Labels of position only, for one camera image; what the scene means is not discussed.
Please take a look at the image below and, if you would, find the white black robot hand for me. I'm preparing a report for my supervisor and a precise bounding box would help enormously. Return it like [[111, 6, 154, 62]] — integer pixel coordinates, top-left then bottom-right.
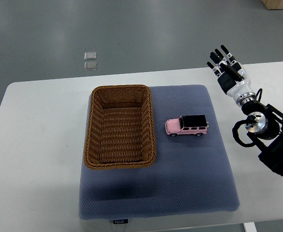
[[207, 44, 255, 106]]

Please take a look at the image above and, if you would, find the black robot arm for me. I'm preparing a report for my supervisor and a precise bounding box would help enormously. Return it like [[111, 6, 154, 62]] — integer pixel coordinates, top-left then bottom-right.
[[207, 45, 283, 177]]

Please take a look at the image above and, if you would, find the pink toy car black roof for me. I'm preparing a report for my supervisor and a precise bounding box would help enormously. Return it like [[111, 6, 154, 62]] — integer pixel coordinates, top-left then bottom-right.
[[165, 115, 209, 137]]

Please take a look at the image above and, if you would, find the brown wicker basket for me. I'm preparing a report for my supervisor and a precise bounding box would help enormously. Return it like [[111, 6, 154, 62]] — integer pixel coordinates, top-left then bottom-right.
[[83, 85, 156, 170]]

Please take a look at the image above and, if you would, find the wooden furniture corner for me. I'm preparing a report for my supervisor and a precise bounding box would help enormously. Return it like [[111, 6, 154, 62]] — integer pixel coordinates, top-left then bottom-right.
[[262, 0, 283, 10]]

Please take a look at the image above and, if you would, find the blue-grey quilted mat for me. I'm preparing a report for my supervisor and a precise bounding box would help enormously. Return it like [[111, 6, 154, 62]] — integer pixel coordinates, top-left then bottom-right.
[[79, 85, 240, 219]]

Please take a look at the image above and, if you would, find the upper floor socket plate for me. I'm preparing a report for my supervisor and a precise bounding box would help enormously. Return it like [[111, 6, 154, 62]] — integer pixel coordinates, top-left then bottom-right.
[[84, 51, 97, 60]]

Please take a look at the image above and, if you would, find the white table leg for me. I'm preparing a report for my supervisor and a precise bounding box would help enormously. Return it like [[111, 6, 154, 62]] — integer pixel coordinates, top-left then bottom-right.
[[243, 222, 257, 232]]

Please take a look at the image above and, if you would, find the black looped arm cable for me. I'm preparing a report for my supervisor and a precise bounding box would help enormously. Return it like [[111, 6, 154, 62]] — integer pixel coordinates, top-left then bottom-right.
[[232, 119, 259, 148]]

